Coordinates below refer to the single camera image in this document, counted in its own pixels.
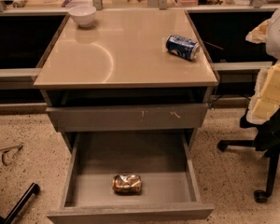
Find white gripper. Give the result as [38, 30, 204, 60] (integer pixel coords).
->
[245, 7, 280, 124]

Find crushed orange soda can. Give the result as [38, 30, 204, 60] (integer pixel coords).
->
[112, 174, 142, 194]

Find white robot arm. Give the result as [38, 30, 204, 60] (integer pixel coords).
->
[245, 7, 280, 125]

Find blue soda can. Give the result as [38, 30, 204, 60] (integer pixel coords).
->
[165, 35, 200, 61]

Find closed grey top drawer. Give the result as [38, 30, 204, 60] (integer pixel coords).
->
[47, 104, 208, 133]

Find open grey middle drawer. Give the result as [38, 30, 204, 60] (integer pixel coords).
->
[48, 131, 214, 224]

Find grey drawer cabinet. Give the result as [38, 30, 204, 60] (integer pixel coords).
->
[33, 7, 219, 224]

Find black office chair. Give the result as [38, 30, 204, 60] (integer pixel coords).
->
[217, 108, 280, 203]

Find white bowl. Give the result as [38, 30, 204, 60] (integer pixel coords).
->
[68, 5, 96, 27]

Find black chair leg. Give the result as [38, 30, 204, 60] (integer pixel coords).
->
[0, 183, 40, 224]

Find cable on floor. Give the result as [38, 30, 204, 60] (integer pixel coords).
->
[0, 144, 24, 167]

